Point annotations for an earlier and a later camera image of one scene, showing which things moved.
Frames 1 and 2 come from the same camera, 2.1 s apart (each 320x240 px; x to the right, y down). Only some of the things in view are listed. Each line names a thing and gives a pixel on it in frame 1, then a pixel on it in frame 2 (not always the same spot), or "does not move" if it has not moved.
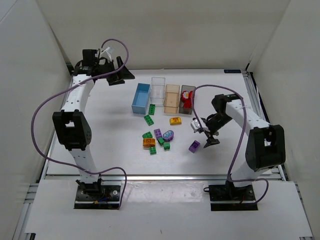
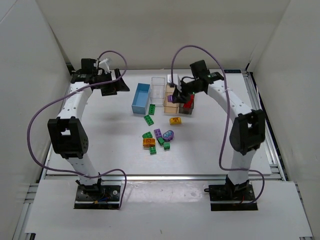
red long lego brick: [187, 103] does not move
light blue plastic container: [142, 98] does not move
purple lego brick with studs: [158, 133] does not move
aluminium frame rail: [160, 177] does not move
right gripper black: [207, 132] -> [182, 93]
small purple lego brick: [194, 146] -> [170, 98]
